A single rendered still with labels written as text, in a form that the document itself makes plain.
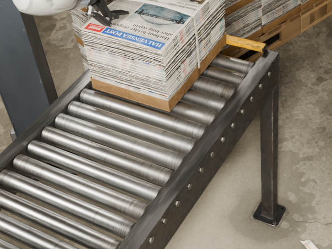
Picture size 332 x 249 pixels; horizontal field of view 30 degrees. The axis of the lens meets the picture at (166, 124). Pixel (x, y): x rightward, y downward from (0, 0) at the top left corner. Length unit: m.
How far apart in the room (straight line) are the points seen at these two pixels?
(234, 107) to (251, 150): 1.01
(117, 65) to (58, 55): 1.79
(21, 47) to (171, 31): 0.85
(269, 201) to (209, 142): 0.80
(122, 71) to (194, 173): 0.40
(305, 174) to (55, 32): 1.83
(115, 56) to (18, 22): 0.67
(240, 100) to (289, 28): 1.62
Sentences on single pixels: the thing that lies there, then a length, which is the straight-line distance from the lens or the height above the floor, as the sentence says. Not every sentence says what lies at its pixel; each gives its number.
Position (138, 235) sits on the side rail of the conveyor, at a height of 0.80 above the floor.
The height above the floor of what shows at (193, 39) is 0.95.
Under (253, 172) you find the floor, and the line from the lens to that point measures 2.72.
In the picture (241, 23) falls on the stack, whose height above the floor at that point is 0.29.
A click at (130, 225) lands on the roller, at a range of 1.55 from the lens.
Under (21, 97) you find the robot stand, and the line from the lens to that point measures 2.59.
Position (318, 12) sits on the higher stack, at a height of 0.07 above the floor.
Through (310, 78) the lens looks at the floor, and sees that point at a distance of 3.20.
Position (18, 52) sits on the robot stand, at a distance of 2.45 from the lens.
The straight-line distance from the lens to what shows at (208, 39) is 1.94.
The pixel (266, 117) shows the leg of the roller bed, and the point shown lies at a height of 0.55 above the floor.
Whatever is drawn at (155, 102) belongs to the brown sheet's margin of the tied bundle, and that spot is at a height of 0.83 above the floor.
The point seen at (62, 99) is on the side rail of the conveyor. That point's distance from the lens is 1.95.
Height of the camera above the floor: 2.00
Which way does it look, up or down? 42 degrees down
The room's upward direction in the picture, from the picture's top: 9 degrees counter-clockwise
